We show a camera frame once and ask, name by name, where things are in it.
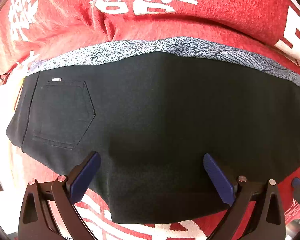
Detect black pants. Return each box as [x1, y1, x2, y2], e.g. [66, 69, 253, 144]
[7, 52, 300, 224]

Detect blue grey leaf-print cloth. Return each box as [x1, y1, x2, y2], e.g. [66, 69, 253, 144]
[27, 37, 300, 87]

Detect red sofa cover white characters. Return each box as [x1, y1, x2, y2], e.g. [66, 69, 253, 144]
[0, 0, 300, 239]

